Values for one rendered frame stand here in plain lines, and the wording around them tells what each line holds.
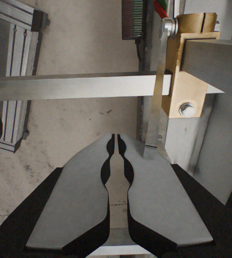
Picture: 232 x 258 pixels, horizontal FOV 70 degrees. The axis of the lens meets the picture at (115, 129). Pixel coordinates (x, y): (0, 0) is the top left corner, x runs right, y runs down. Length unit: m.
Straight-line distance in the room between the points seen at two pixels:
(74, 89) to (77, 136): 1.09
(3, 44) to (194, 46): 0.92
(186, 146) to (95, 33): 0.80
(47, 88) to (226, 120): 0.46
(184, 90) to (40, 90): 0.21
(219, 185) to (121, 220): 1.63
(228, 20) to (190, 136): 0.34
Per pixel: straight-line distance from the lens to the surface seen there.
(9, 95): 0.29
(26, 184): 1.85
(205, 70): 0.19
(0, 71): 1.07
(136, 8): 0.40
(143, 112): 0.44
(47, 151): 1.49
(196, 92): 0.27
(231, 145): 0.54
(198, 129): 0.63
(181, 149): 0.65
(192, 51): 0.22
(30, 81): 0.27
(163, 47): 0.19
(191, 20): 0.25
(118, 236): 0.34
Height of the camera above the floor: 1.10
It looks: 60 degrees down
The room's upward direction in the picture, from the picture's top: 178 degrees clockwise
